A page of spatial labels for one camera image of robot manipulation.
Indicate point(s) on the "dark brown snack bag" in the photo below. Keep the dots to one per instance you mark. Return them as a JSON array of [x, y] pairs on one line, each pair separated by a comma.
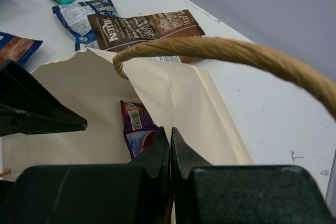
[[116, 33]]

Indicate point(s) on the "purple snack packet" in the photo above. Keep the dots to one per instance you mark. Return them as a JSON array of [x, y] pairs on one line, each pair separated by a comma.
[[139, 130]]

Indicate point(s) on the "blue Burts crisps bag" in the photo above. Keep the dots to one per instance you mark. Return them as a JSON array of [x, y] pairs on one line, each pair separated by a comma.
[[17, 49]]

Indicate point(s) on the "blue snack packet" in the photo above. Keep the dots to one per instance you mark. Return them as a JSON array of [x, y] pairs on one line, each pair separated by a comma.
[[74, 17]]

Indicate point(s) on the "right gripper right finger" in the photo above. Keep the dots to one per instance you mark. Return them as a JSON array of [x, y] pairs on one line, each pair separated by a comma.
[[205, 193]]

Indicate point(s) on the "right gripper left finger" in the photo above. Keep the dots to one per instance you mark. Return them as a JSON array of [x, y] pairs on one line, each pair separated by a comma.
[[136, 192]]

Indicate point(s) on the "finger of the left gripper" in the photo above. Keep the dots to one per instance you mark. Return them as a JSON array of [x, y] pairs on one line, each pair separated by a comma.
[[28, 108]]

